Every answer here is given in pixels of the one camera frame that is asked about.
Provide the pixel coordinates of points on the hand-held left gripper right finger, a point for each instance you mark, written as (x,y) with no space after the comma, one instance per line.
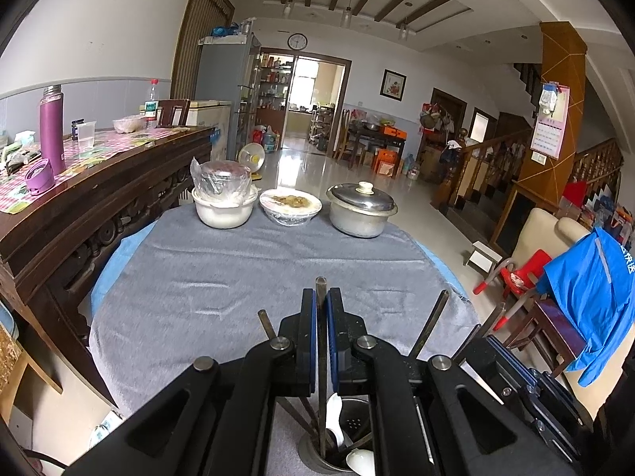
(332,342)

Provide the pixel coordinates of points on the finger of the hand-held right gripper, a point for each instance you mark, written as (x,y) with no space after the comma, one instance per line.
(511,362)

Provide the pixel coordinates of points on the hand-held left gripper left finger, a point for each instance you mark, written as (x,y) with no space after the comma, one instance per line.
(314,342)

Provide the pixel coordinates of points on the dark chopstick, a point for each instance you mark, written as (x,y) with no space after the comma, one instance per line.
(265,325)
(431,320)
(471,342)
(322,285)

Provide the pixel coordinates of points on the metal utensil holder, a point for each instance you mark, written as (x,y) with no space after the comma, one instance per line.
(354,424)

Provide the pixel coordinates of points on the dark wooden stool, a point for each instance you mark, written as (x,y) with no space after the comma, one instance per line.
(550,327)

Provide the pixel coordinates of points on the white ceramic spoon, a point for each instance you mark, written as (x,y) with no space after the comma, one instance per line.
(333,406)
(362,461)

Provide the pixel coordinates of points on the red plastic stool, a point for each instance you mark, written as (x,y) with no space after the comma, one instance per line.
(521,270)

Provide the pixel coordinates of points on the blue jacket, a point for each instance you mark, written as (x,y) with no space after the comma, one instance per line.
(590,297)

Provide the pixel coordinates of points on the white step stool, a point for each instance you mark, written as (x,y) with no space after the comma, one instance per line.
(483,258)

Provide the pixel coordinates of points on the metal pot with lid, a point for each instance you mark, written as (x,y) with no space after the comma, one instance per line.
(359,213)

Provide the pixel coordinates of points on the beige armchair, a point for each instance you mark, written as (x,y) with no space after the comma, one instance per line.
(540,233)

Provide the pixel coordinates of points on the wrapped bowl of food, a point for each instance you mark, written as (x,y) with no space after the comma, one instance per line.
(290,206)

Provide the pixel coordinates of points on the white bowl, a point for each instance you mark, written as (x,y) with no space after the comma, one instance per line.
(223,210)

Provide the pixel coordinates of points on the white floor fan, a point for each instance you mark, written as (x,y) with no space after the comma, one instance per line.
(252,158)

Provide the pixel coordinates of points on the wooden stair railing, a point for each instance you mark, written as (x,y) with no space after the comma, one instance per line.
(486,158)

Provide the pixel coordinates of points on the blue water jug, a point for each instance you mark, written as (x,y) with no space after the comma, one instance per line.
(270,141)

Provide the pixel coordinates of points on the dark wooden dining table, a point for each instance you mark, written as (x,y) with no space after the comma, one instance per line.
(362,136)

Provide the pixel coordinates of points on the light blue under cloth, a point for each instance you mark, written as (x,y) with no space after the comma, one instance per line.
(111,263)

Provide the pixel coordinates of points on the orange box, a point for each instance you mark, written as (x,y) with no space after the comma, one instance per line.
(393,133)

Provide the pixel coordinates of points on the white power strip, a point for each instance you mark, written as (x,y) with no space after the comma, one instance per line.
(106,429)

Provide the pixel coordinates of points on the dark carved wooden sideboard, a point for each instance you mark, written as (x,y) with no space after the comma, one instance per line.
(99,208)

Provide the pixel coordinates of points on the glass display cabinet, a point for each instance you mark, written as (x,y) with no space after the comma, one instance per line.
(273,84)

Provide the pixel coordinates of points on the dark wooden chair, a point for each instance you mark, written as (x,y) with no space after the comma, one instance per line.
(171,111)

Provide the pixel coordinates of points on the grey refrigerator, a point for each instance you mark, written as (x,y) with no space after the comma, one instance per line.
(223,74)

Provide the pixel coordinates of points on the light wooden side table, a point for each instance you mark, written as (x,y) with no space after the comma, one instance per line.
(30,372)

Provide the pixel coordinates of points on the plastic-covered small bowl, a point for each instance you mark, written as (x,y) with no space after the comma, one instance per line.
(128,124)

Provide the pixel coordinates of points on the pink checkered table cover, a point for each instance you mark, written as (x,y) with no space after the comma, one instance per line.
(99,151)

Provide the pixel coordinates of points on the clear water bottle red cap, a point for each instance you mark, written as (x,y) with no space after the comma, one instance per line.
(152,101)

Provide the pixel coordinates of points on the orange wooden pillar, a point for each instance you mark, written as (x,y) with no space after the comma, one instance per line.
(558,59)

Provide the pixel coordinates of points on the light blue plastic tray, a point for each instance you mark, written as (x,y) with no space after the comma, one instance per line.
(7,329)

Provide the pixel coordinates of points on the clear plastic cup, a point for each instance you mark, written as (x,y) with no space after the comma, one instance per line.
(86,135)

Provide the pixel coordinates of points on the small dark jar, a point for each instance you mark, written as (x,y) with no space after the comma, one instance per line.
(77,129)

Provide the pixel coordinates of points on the purple thermos lid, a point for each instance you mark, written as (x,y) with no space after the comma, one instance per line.
(38,177)

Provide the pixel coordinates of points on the purple thermos flask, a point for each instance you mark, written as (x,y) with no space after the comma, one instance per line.
(52,129)

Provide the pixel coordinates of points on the pile of snack packets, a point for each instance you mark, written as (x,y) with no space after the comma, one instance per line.
(17,151)

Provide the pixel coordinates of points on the pink wall calendar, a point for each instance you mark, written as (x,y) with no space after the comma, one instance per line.
(548,129)

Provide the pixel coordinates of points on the framed wall picture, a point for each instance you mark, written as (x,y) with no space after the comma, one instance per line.
(393,83)

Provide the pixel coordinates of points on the round wall clock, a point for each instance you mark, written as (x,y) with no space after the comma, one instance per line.
(297,41)

